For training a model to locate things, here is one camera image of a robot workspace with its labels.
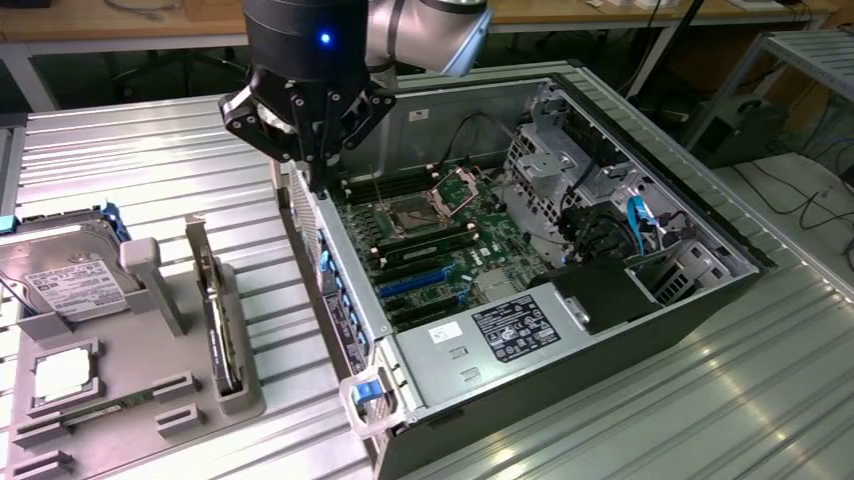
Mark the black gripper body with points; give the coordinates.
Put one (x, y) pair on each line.
(301, 40)

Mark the low-profile graphics card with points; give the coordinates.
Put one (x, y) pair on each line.
(217, 300)

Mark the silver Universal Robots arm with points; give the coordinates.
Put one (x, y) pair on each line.
(428, 35)

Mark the black RAM slot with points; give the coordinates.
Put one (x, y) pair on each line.
(394, 191)
(388, 181)

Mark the dark office chair base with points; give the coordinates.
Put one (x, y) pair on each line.
(188, 65)

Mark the thin socket locking lever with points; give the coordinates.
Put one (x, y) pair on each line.
(380, 192)

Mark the open metal socket cover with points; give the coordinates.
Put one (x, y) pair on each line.
(457, 190)

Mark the CPU socket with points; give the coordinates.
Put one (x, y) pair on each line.
(410, 215)

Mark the wooden desk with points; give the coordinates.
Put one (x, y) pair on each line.
(134, 25)

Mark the blue disk caddy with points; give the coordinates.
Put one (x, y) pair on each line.
(115, 222)

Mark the installed green RAM stick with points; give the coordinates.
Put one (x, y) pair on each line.
(428, 254)

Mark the green motherboard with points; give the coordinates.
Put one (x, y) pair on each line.
(494, 235)

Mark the silver perforated drive cage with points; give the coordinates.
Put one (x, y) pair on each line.
(541, 200)

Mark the blue expansion slot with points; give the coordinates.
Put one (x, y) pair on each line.
(414, 283)

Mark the blue card retention clips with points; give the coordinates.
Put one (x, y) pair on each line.
(342, 292)

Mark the silver chipset heatsink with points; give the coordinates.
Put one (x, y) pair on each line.
(496, 284)

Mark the black expansion slot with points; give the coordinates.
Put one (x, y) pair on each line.
(424, 311)

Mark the hard disk with white label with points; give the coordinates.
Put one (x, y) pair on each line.
(54, 280)

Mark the black plastic shroud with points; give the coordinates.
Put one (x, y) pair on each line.
(594, 295)

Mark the grey parts rack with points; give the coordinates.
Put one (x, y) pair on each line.
(121, 350)

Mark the silver power supply unit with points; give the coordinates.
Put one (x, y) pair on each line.
(434, 360)

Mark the blue case latch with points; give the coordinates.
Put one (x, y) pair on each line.
(366, 391)

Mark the black box device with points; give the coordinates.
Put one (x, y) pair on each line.
(741, 130)

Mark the silver disk bay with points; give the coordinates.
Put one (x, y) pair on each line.
(695, 270)

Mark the silver CPU chip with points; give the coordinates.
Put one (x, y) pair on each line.
(63, 375)

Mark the open black PC case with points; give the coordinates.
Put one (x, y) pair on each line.
(668, 320)

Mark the loose green RAM stick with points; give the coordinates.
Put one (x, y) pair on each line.
(114, 407)

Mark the white round table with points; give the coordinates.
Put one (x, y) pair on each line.
(768, 200)

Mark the metal slat shelf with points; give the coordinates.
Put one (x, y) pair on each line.
(801, 55)

